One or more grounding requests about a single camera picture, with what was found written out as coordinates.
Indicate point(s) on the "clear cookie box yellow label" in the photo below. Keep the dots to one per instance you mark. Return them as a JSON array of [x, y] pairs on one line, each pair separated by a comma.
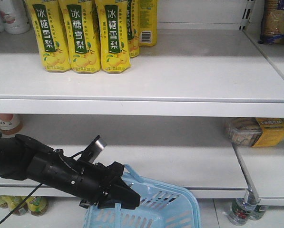
[[255, 132]]

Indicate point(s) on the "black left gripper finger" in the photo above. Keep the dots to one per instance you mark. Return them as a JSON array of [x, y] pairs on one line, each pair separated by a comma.
[[117, 191]]

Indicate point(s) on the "light blue plastic basket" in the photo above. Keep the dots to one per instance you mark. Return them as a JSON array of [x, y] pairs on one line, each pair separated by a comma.
[[162, 205]]

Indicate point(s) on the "clear water bottle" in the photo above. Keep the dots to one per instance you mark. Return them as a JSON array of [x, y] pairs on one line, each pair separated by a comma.
[[240, 210]]

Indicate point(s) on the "yellow pear drink bottle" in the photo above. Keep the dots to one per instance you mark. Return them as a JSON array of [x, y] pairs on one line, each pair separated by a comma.
[[112, 16], [81, 21], [132, 21], [148, 22], [50, 33]]

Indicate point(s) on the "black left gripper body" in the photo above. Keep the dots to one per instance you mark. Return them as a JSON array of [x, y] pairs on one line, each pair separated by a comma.
[[94, 183]]

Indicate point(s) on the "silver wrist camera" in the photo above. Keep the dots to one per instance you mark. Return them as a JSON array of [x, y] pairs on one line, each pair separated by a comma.
[[92, 151]]

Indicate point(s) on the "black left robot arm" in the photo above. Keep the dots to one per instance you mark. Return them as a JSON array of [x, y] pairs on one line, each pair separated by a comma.
[[23, 157]]

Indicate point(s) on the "biscuit bag blue yellow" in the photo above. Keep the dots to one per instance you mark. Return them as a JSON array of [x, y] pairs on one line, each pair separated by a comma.
[[272, 24]]

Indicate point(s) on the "white peach drink bottle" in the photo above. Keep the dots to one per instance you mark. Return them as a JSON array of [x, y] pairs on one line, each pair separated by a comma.
[[14, 16]]

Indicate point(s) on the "orange juice bottle t100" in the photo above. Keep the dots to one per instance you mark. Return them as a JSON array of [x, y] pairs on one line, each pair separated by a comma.
[[10, 123]]

